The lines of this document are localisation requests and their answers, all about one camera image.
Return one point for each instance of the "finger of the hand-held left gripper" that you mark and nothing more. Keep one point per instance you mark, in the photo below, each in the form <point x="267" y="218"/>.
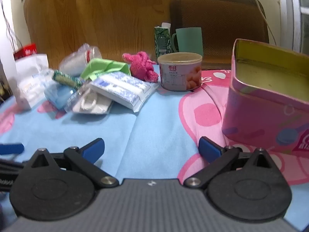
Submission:
<point x="10" y="148"/>

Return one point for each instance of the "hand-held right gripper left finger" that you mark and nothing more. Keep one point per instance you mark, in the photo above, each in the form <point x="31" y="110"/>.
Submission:
<point x="93" y="148"/>

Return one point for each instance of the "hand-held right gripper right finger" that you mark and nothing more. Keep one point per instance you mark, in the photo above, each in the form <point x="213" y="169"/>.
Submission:
<point x="208" y="149"/>

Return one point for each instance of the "pink tin box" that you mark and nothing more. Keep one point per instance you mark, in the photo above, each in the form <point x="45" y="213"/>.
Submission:
<point x="253" y="116"/>

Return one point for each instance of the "blue plastic case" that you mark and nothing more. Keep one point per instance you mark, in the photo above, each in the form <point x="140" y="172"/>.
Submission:
<point x="58" y="94"/>

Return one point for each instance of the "clear pack of white masks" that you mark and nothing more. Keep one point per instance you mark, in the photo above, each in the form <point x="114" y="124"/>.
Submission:
<point x="89" y="104"/>

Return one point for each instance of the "blue pink printed blanket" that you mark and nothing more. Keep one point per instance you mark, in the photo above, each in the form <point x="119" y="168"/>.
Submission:
<point x="144" y="130"/>

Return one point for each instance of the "white tissue pack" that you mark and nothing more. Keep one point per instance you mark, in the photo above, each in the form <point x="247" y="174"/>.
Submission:
<point x="29" y="84"/>

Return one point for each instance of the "white blue printed pack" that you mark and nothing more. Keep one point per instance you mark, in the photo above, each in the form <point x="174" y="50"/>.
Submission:
<point x="120" y="87"/>

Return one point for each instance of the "green patterned sponge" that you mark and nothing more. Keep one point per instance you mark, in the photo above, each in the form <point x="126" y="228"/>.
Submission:
<point x="65" y="78"/>

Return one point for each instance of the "pink label can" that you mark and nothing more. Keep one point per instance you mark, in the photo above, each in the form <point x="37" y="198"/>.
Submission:
<point x="178" y="77"/>

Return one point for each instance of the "green cloth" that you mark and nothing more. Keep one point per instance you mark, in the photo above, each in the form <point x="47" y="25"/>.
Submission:
<point x="101" y="65"/>

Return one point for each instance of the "bagged stack of plastic cups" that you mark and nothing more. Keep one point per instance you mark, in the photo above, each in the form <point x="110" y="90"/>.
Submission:
<point x="74" y="61"/>

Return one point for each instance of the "pink knitted item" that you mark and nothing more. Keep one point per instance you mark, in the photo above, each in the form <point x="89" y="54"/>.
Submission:
<point x="142" y="65"/>

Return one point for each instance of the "red box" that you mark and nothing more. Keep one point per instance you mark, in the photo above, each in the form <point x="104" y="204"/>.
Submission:
<point x="27" y="50"/>

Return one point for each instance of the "green cup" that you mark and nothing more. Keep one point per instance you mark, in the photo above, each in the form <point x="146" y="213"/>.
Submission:
<point x="189" y="40"/>

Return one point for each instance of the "green drink carton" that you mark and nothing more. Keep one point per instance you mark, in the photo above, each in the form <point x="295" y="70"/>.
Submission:
<point x="160" y="41"/>

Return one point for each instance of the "wooden headboard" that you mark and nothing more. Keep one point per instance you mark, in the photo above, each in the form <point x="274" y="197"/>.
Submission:
<point x="96" y="17"/>

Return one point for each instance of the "brown chair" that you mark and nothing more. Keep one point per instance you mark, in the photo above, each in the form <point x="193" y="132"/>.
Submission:
<point x="217" y="12"/>

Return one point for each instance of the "white window frame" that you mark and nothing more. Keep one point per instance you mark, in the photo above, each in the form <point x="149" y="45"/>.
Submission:
<point x="292" y="4"/>

